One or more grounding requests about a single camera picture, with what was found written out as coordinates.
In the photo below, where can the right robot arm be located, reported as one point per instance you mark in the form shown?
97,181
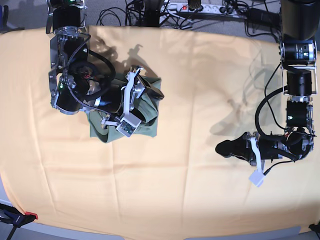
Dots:
79,78

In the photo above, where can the white power strip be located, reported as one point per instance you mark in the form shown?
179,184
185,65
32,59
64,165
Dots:
204,9

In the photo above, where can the black power adapter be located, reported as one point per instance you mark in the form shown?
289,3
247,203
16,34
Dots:
263,17

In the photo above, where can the black corner clamp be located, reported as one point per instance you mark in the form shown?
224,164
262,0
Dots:
315,228

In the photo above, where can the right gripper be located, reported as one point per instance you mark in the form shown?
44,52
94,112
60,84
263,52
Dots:
112,99

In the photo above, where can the yellow tablecloth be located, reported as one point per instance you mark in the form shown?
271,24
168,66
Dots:
169,187

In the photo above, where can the green T-shirt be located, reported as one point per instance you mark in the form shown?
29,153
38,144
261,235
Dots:
145,108

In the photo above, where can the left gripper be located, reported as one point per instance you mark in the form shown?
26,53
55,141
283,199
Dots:
241,148

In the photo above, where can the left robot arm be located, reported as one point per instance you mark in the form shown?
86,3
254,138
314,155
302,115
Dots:
298,23

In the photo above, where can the black red clamp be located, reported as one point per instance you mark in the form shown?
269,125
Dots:
11,216

